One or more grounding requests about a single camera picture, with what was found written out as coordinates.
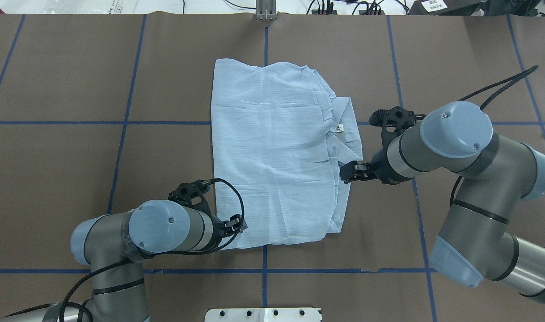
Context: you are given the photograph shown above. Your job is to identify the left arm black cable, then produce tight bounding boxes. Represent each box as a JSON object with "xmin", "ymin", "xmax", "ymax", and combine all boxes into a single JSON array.
[{"xmin": 58, "ymin": 178, "xmax": 246, "ymax": 322}]

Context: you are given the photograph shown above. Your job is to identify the light blue button-up shirt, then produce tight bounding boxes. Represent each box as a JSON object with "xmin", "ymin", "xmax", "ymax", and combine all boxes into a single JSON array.
[{"xmin": 211, "ymin": 59, "xmax": 363, "ymax": 249}]

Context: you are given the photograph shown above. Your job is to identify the white pedestal base plate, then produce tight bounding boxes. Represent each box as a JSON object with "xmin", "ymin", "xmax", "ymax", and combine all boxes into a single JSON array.
[{"xmin": 204, "ymin": 307, "xmax": 323, "ymax": 322}]

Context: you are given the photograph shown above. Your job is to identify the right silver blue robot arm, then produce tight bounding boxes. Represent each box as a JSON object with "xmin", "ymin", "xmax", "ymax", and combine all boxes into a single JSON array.
[{"xmin": 340, "ymin": 101, "xmax": 545, "ymax": 304}]

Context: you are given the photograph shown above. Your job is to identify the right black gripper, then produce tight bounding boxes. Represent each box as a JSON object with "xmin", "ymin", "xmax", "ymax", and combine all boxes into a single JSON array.
[{"xmin": 339, "ymin": 149, "xmax": 389, "ymax": 184}]

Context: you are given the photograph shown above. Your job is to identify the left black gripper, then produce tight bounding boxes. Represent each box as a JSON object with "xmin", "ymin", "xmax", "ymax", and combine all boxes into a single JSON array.
[{"xmin": 210, "ymin": 214, "xmax": 248, "ymax": 245}]

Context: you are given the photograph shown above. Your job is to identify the wrist black camera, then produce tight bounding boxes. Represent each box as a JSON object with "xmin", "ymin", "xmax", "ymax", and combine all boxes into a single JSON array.
[
  {"xmin": 368, "ymin": 106, "xmax": 426, "ymax": 149},
  {"xmin": 168, "ymin": 180, "xmax": 211, "ymax": 215}
]

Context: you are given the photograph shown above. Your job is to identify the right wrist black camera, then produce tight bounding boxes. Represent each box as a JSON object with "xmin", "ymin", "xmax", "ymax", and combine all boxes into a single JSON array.
[{"xmin": 368, "ymin": 106, "xmax": 426, "ymax": 149}]

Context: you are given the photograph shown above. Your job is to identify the aluminium frame post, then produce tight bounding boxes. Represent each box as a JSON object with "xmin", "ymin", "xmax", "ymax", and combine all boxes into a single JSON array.
[{"xmin": 255, "ymin": 0, "xmax": 278, "ymax": 21}]

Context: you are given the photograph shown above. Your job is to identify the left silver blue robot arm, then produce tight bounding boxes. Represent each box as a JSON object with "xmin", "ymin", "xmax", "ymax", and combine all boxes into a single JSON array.
[{"xmin": 1, "ymin": 200, "xmax": 246, "ymax": 322}]

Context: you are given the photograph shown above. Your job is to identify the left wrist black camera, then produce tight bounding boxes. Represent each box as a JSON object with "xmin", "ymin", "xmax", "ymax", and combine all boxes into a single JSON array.
[{"xmin": 168, "ymin": 180, "xmax": 211, "ymax": 215}]

